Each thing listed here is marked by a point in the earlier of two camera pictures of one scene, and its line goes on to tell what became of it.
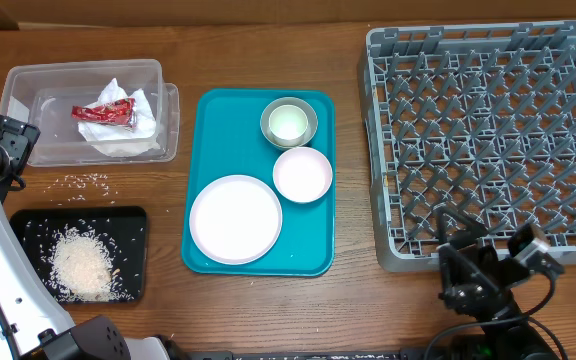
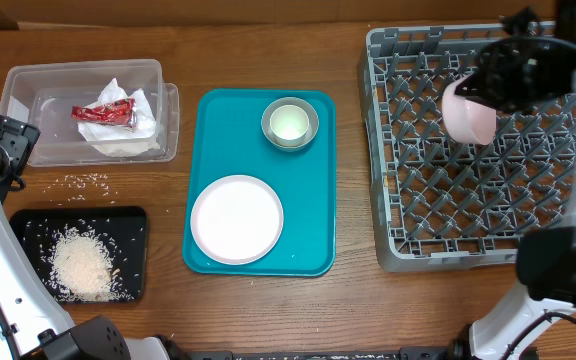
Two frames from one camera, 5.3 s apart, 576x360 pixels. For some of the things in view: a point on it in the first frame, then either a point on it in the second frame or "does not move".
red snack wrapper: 121,112 does not move
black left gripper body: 14,142 does not move
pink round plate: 235,220 does not move
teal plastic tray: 223,137 does not move
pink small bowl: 302,174 to 466,119
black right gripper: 470,270 to 487,82
